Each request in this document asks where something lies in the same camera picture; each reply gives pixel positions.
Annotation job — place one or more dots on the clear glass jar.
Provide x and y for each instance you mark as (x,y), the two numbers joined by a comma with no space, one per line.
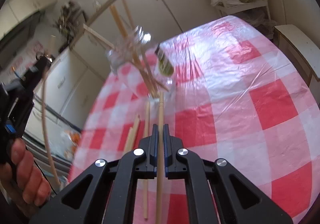
(161,68)

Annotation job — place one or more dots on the black range hood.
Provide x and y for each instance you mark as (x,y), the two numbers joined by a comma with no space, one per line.
(19,35)

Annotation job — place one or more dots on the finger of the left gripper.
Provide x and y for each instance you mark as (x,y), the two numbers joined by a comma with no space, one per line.
(34,74)

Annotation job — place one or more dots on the bag of oranges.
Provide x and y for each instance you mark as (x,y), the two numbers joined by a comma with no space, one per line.
(70,142)

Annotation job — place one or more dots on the small white stool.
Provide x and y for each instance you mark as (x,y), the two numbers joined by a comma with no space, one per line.
(302,52)

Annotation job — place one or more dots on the red checkered tablecloth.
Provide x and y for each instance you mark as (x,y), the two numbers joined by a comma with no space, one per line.
(236,96)

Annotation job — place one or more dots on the utensil rack with knives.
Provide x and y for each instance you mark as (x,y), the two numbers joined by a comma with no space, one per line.
(71,18)

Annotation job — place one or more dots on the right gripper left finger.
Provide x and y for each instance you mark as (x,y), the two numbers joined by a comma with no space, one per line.
(106,191)

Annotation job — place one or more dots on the person's left hand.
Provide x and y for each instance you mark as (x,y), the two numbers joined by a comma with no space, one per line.
(25,185)

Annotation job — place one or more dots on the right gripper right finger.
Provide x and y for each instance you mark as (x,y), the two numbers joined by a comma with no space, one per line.
(216,191)

